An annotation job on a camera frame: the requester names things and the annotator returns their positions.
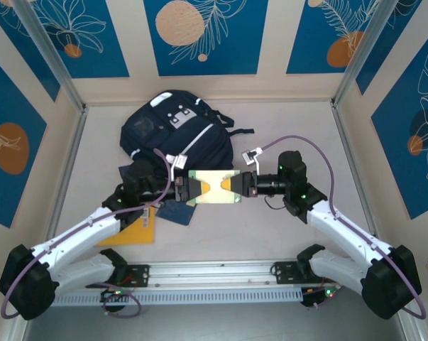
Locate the navy book with yellow label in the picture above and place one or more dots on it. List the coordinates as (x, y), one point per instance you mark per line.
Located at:
(123, 174)
(176, 215)

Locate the green notebook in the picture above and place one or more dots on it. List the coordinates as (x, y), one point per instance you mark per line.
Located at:
(217, 199)

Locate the navy blue backpack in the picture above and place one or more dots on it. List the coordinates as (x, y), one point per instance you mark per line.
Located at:
(171, 142)

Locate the yellow book with barcode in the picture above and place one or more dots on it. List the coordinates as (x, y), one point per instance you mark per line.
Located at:
(135, 236)

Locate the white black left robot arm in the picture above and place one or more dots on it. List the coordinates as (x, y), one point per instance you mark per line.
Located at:
(78, 231)

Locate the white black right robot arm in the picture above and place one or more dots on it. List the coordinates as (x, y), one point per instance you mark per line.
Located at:
(341, 227)

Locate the left controller board with LED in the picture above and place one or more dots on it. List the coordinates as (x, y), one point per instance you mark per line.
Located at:
(116, 294)

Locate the controller board with led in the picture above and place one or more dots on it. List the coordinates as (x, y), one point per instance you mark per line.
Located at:
(320, 295)
(116, 294)

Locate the right controller board with LED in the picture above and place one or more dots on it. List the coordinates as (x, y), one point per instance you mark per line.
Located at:
(320, 295)

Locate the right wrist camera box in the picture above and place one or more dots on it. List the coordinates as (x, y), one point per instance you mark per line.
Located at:
(250, 156)

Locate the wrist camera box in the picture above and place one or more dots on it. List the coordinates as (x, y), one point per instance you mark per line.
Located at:
(250, 156)
(180, 161)

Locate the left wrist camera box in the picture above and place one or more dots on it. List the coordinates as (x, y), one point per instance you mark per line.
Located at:
(180, 161)

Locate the aluminium side rail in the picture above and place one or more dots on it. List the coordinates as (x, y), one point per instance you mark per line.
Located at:
(73, 149)
(345, 142)

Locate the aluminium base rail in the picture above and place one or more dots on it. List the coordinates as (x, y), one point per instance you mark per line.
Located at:
(213, 273)

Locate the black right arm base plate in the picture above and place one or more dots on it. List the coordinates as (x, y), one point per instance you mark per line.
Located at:
(284, 271)

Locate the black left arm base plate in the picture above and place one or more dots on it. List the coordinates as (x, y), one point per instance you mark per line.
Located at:
(139, 275)

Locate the aluminium frame post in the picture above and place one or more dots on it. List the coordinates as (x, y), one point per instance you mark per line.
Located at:
(362, 53)
(407, 330)
(11, 330)
(50, 60)

